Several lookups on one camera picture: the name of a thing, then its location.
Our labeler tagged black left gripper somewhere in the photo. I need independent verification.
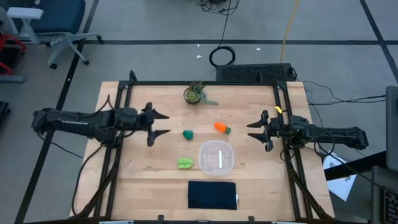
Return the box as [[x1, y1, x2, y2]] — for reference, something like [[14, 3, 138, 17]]
[[138, 101, 172, 148]]

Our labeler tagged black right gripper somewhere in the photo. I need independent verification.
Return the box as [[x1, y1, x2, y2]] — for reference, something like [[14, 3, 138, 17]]
[[246, 109, 288, 153]]

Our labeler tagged orange toy carrot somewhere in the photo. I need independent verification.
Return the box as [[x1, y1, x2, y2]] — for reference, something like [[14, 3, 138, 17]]
[[214, 122, 232, 135]]

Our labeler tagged light green toy vegetable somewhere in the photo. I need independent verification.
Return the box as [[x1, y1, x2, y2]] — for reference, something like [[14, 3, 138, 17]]
[[177, 157, 195, 170]]

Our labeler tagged clear plastic tupperware container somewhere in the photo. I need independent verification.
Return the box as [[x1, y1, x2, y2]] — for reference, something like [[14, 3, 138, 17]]
[[198, 139, 236, 177]]

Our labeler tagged potted succulent plant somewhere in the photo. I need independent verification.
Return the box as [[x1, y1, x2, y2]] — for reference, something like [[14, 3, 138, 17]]
[[183, 79, 220, 106]]

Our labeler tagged black perforated computer case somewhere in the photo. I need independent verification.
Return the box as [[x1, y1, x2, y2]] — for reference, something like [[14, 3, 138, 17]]
[[215, 63, 297, 83]]

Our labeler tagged folded dark navy cloth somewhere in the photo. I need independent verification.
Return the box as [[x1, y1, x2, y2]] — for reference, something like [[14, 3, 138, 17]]
[[187, 180, 239, 210]]

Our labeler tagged white paper sheet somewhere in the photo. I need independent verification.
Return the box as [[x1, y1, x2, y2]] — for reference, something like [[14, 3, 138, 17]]
[[323, 151, 358, 202]]

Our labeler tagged black slanted beam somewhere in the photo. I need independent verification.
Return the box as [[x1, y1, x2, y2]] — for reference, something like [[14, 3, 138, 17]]
[[325, 151, 387, 182]]

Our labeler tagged grey equipment cabinet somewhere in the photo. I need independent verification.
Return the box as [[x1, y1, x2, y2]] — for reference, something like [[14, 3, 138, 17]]
[[369, 166, 398, 224]]

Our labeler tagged grey monitor edge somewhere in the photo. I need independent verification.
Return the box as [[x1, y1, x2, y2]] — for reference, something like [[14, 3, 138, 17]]
[[385, 85, 398, 174]]

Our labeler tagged blue grey office chair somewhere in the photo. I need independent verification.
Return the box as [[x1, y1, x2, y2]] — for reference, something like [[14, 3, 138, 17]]
[[6, 0, 104, 70]]

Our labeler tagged grey flat base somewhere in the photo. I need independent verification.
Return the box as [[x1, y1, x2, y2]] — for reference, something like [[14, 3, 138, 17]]
[[0, 74, 25, 84]]

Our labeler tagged black object at floor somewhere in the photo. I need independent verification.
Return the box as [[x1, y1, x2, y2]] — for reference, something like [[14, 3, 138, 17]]
[[0, 101, 11, 125]]

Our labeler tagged black aluminium table frame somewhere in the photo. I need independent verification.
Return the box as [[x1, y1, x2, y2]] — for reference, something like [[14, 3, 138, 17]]
[[72, 70, 336, 222]]

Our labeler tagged coiled black cable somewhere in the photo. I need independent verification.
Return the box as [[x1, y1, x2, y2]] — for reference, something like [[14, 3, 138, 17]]
[[208, 0, 236, 68]]

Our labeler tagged yellow hanging cable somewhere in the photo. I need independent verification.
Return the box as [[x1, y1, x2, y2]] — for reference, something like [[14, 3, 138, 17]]
[[279, 0, 300, 64]]

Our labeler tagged tangled black cable bundle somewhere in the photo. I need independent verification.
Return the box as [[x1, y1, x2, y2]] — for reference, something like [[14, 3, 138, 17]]
[[195, 0, 241, 16]]

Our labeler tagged red tubular frame object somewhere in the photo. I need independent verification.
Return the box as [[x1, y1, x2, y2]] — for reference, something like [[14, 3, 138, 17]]
[[0, 33, 27, 75]]

